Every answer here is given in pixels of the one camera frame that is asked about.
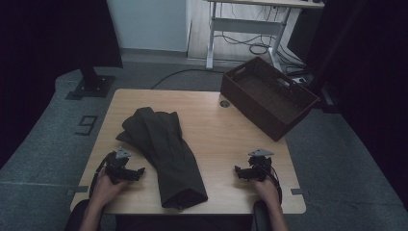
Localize black tape floor mark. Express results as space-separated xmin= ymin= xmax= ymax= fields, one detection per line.
xmin=74 ymin=115 xmax=99 ymax=137

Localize long black floor cable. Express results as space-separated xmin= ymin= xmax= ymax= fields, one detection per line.
xmin=150 ymin=67 xmax=225 ymax=90

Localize brown woven basket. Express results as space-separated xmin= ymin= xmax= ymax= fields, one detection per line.
xmin=219 ymin=56 xmax=320 ymax=142

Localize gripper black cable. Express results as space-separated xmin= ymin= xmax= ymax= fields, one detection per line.
xmin=89 ymin=151 xmax=115 ymax=197
xmin=265 ymin=163 xmax=284 ymax=205

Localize grey floor tape strip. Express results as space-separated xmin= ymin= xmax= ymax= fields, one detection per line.
xmin=65 ymin=185 xmax=89 ymax=196
xmin=290 ymin=188 xmax=312 ymax=197

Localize black curtain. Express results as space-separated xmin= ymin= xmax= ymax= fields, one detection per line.
xmin=304 ymin=0 xmax=408 ymax=210
xmin=0 ymin=0 xmax=124 ymax=167

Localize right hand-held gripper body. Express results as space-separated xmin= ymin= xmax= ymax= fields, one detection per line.
xmin=247 ymin=147 xmax=276 ymax=183

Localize white metal desk frame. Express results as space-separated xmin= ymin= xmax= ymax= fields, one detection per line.
xmin=205 ymin=0 xmax=325 ymax=75

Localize black cable tangle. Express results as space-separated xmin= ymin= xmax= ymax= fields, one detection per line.
xmin=214 ymin=32 xmax=306 ymax=76

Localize black computer tower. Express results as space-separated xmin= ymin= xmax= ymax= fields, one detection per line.
xmin=287 ymin=9 xmax=321 ymax=62

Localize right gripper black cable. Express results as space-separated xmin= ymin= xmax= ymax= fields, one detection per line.
xmin=265 ymin=163 xmax=284 ymax=205

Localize person's left hand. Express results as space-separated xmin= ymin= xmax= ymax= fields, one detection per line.
xmin=90 ymin=167 xmax=131 ymax=207

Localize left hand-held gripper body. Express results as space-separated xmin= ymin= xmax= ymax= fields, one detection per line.
xmin=104 ymin=145 xmax=136 ymax=186

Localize person's lap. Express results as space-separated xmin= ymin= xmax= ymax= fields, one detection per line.
xmin=115 ymin=214 xmax=254 ymax=231

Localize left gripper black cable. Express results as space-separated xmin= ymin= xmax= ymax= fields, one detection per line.
xmin=89 ymin=151 xmax=115 ymax=197

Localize person's right hand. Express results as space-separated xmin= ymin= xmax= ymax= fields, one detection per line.
xmin=250 ymin=176 xmax=282 ymax=207

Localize black stand base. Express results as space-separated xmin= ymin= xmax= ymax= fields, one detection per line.
xmin=64 ymin=65 xmax=115 ymax=101
xmin=316 ymin=75 xmax=341 ymax=114

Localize dark pants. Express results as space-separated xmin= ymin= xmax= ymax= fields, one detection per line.
xmin=115 ymin=106 xmax=209 ymax=211

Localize black chair armrest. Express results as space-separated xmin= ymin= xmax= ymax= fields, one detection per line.
xmin=253 ymin=200 xmax=273 ymax=231
xmin=64 ymin=197 xmax=104 ymax=231

